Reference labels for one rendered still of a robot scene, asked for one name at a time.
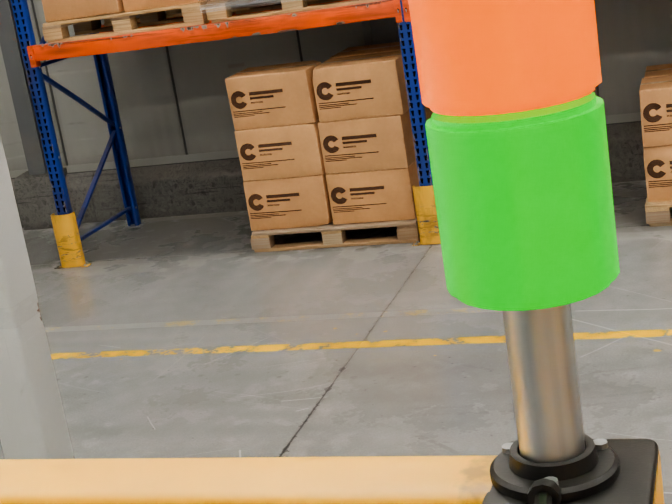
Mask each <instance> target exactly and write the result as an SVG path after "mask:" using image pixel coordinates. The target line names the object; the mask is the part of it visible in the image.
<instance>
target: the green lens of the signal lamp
mask: <svg viewBox="0 0 672 504"><path fill-rule="evenodd" d="M425 129H426V136H427V144H428V151H429V159H430V166H431V174H432V181H433V189H434V196H435V204H436V211H437V218H438V226H439V233H440V241H441V248H442V256H443V263H444V271H445V278H446V286H447V290H448V291H449V293H450V294H451V295H452V296H454V297H456V298H457V299H458V300H459V301H461V302H463V303H465V304H467V305H469V306H473V307H477V308H481V309H488V310H497V311H525V310H536V309H545V308H551V307H557V306H562V305H567V304H570V303H574V302H577V301H581V300H584V299H586V298H589V297H591V296H593V295H596V294H598V293H600V292H601V291H603V290H604V289H606V288H607V287H609V285H610V284H611V282H613V281H614V280H615V279H616V278H617V276H618V274H619V273H620V268H619V258H618V247H617V237H616V226H615V215H614V205H613V194H612V184H611V173H610V162H609V152H608V141H607V130H606V120H605V109H604V101H603V99H602V98H600V97H598V96H596V95H595V93H594V92H592V93H590V94H589V95H586V96H584V97H582V98H579V99H576V100H573V101H570V102H566V103H563V104H559V105H554V106H550V107H545V108H540V109H534V110H528V111H522V112H515V113H506V114H498V115H484V116H449V115H441V114H437V113H434V112H433V114H432V116H431V118H430V119H428V120H427V121H426V123H425Z"/></svg>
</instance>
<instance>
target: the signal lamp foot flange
mask: <svg viewBox="0 0 672 504"><path fill-rule="evenodd" d="M584 441H585V451H584V452H583V453H582V454H580V455H579V456H577V457H575V458H573V459H570V460H566V461H562V462H556V463H539V462H533V461H529V460H526V459H524V458H522V457H521V456H520V452H519V443H518V439H517V440H516V441H515V442H514V443H505V444H503V445H502V452H501V453H500V454H499V455H498V456H497V457H496V458H495V459H494V460H493V461H492V463H491V465H490V478H491V482H492V484H493V486H494V487H495V488H496V489H497V490H498V491H499V492H501V493H502V494H504V495H506V496H508V497H511V498H514V499H517V500H521V501H527V502H528V496H527V494H528V491H529V488H530V487H531V485H532V484H533V482H534V481H536V480H539V479H542V478H546V479H549V480H553V481H555V483H556V484H557V485H558V486H559V487H560V488H561V497H562V499H561V502H568V501H574V500H578V499H582V498H586V497H589V496H592V495H594V494H597V493H599V492H601V491H603V490H605V489H606V488H608V487H609V486H610V485H612V484H613V483H614V481H615V480H616V479H617V478H618V475H619V473H620V465H619V458H618V456H617V454H616V452H615V451H614V450H613V449H612V448H610V447H609V446H608V441H607V440H606V439H592V438H591V437H590V436H588V435H586V434H584Z"/></svg>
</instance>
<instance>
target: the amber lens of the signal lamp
mask: <svg viewBox="0 0 672 504"><path fill-rule="evenodd" d="M408 2H409V10H410V17H411V24H412V32H413V39H414V47H415V54H416V62H417V69H418V77H419V84H420V92H421V99H422V104H423V105H424V106H425V107H428V108H430V110H431V111H432V112H434V113H437V114H441V115H449V116H484V115H498V114H506V113H515V112H522V111H528V110H534V109H540V108H545V107H550V106H554V105H559V104H563V103H566V102H570V101H573V100H576V99H579V98H582V97H584V96H586V95H589V94H590V93H592V92H593V91H594V90H595V87H596V86H597V85H598V84H600V83H601V82H602V77H601V67H600V56H599V46H598V35H597V24H596V14H595V3H594V0H408Z"/></svg>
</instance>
